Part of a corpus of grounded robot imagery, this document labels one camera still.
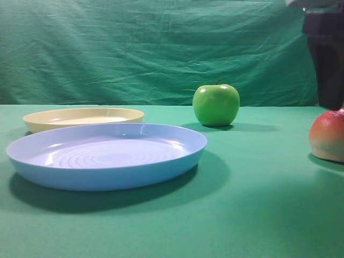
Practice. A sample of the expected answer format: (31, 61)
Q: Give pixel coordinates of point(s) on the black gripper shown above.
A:
(327, 54)

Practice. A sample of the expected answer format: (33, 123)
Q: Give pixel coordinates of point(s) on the reddish yellow bread bun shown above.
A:
(326, 136)

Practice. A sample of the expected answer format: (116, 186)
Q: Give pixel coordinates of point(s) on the blue plastic plate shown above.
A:
(106, 157)

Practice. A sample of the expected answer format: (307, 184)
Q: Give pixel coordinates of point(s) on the yellow plastic plate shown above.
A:
(52, 119)

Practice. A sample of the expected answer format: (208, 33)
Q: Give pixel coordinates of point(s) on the green apple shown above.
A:
(216, 105)

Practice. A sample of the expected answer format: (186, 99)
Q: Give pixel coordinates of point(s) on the green table cloth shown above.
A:
(257, 192)

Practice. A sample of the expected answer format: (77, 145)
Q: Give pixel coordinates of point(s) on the green backdrop cloth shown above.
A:
(153, 52)

